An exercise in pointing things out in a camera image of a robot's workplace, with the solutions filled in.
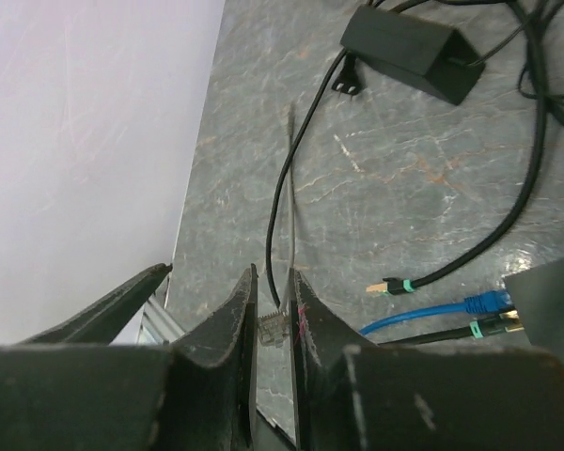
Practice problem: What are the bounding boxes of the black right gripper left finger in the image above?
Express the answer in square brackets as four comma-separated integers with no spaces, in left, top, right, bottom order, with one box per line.
[0,267,258,450]

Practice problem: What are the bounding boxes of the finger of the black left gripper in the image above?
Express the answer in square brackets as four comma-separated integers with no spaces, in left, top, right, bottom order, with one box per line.
[22,263,172,345]

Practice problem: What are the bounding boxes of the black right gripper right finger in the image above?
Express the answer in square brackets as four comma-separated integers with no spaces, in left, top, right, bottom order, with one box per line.
[291,272,564,450]

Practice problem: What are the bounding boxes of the grey ethernet cable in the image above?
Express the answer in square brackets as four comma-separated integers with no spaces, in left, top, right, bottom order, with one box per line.
[258,103,298,350]

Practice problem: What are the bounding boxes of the black ethernet cable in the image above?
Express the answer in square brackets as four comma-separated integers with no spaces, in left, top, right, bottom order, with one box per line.
[366,0,564,347]

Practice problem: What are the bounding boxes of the blue ethernet cable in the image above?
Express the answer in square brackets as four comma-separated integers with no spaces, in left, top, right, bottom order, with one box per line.
[359,289,513,337]

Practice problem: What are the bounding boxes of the black network switch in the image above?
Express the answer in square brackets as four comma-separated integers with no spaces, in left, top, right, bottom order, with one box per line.
[504,258,564,354]

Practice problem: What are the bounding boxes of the black barrel plug power cable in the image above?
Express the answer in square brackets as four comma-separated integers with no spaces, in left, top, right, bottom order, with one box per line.
[266,0,564,309]

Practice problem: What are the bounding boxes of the black power adapter brick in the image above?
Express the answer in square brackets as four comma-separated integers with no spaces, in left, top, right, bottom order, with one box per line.
[340,6,485,105]

